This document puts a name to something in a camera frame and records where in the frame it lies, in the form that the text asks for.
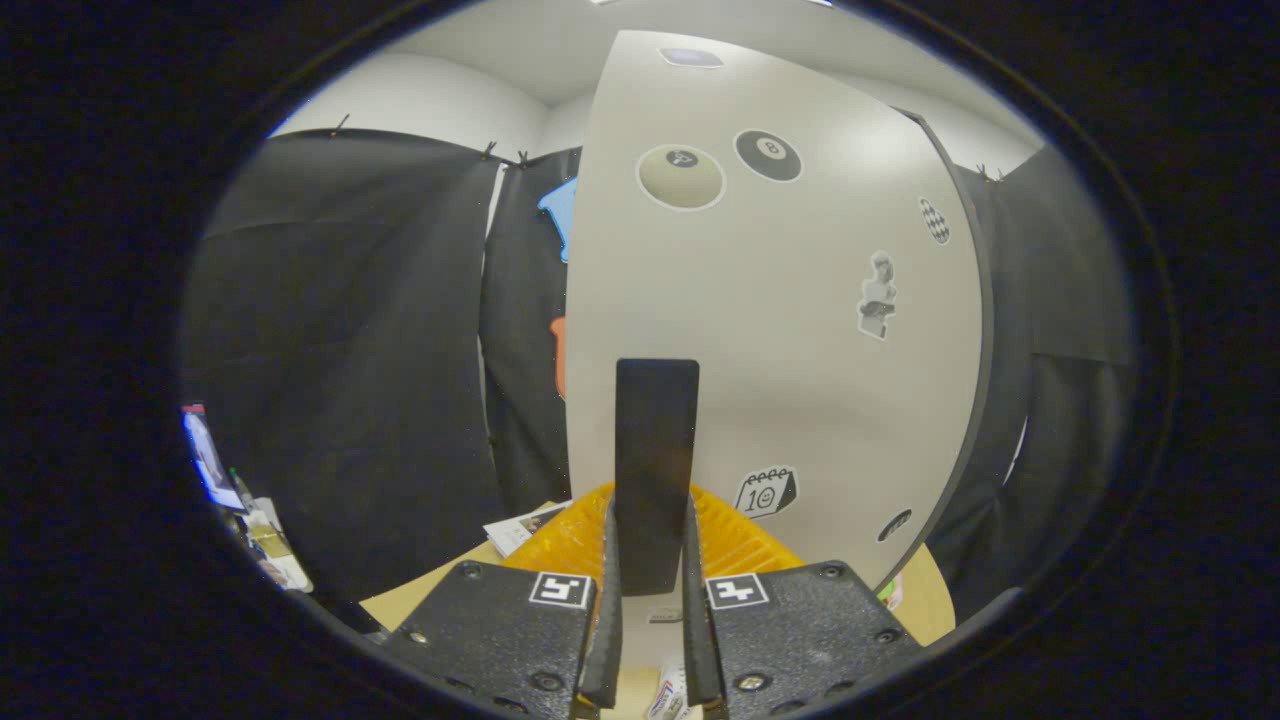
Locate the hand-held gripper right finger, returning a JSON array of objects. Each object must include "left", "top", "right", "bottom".
[{"left": 680, "top": 485, "right": 926, "bottom": 720}]

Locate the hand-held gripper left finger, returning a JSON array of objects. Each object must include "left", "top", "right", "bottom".
[{"left": 385, "top": 483, "right": 626, "bottom": 720}]

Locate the grey shoe cabinet door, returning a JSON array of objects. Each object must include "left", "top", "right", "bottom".
[{"left": 563, "top": 30, "right": 991, "bottom": 666}]

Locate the black door handle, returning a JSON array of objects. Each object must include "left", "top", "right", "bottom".
[{"left": 613, "top": 358, "right": 701, "bottom": 598}]

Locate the pile of small clutter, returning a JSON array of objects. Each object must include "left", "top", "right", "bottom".
[{"left": 228, "top": 468, "right": 313, "bottom": 593}]

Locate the black backdrop cloth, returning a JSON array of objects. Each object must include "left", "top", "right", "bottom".
[{"left": 180, "top": 128, "right": 1136, "bottom": 626}]

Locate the lit screen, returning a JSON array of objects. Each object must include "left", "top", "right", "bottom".
[{"left": 182, "top": 403, "right": 246, "bottom": 511}]

